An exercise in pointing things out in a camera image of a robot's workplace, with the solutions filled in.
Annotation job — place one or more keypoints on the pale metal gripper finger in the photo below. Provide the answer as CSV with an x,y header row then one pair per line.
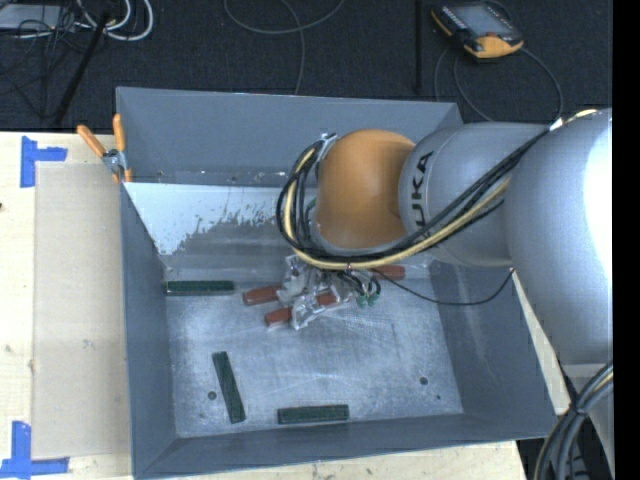
x,y
289,292
304,316

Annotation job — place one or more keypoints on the red-brown flat block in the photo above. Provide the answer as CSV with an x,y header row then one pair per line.
x,y
278,316
392,272
260,295

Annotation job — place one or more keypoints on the grey metal bin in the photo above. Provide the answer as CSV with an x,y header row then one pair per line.
x,y
320,368

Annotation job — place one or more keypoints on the dark green flat block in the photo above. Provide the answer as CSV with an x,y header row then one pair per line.
x,y
200,287
228,387
313,414

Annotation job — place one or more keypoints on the pale wood flat board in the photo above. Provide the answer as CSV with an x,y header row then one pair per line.
x,y
75,293

